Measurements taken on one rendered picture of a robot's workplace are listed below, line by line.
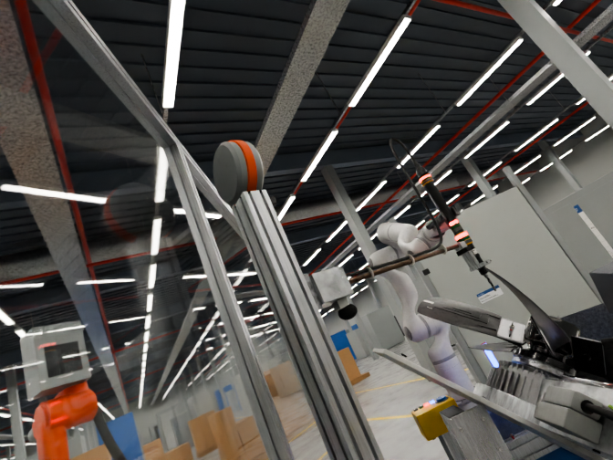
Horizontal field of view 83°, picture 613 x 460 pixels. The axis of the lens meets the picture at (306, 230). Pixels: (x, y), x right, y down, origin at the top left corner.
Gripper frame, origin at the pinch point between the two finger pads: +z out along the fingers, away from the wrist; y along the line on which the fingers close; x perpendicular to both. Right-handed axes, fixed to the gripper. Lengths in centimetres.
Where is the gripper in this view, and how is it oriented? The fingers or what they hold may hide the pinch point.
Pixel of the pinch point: (447, 214)
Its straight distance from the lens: 130.6
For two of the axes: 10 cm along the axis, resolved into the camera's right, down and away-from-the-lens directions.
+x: -4.0, -8.6, 3.1
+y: -9.1, 4.0, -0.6
